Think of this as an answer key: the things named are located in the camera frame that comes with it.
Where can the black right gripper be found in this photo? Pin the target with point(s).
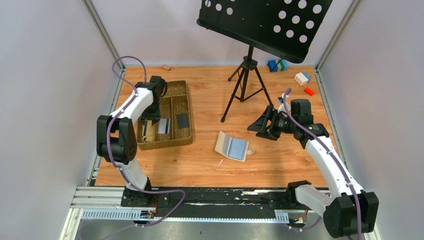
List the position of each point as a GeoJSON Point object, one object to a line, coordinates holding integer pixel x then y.
{"type": "Point", "coordinates": [260, 125]}

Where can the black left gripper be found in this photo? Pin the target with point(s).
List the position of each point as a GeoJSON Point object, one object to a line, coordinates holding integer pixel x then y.
{"type": "Point", "coordinates": [155, 117]}

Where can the beige leather card holder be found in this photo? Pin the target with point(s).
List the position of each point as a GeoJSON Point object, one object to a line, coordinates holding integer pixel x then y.
{"type": "Point", "coordinates": [233, 148]}

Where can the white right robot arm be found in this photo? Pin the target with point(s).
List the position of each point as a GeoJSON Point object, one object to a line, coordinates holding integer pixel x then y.
{"type": "Point", "coordinates": [348, 209]}

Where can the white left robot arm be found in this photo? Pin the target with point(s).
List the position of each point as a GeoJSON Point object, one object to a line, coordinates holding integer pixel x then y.
{"type": "Point", "coordinates": [116, 139]}

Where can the gold VIP card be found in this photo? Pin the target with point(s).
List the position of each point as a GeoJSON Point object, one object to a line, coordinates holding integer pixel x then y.
{"type": "Point", "coordinates": [150, 134]}

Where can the black card in tray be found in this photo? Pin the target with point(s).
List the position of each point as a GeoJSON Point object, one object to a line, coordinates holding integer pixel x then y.
{"type": "Point", "coordinates": [183, 120]}

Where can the woven straw divided tray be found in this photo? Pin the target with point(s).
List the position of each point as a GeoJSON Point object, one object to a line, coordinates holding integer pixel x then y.
{"type": "Point", "coordinates": [175, 101]}

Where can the small wooden block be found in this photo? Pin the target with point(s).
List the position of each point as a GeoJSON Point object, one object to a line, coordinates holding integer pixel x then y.
{"type": "Point", "coordinates": [166, 67]}

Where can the red toy block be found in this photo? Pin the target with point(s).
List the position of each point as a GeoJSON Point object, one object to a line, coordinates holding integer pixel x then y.
{"type": "Point", "coordinates": [309, 91]}

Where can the white blue toy block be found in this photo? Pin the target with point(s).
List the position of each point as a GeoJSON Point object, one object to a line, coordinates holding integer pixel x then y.
{"type": "Point", "coordinates": [302, 78]}

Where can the blue green toy block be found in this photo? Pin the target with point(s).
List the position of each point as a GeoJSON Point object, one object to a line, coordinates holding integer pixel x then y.
{"type": "Point", "coordinates": [277, 65]}

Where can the black music stand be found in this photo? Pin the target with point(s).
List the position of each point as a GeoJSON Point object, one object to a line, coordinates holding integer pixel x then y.
{"type": "Point", "coordinates": [283, 28]}

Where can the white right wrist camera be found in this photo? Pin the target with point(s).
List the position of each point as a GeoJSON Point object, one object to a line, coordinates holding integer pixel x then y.
{"type": "Point", "coordinates": [284, 106]}

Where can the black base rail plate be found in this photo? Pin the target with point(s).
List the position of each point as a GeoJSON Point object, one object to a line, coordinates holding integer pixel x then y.
{"type": "Point", "coordinates": [166, 197]}

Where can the white slotted cable duct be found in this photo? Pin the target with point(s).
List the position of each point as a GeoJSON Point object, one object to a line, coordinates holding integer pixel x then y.
{"type": "Point", "coordinates": [279, 217]}

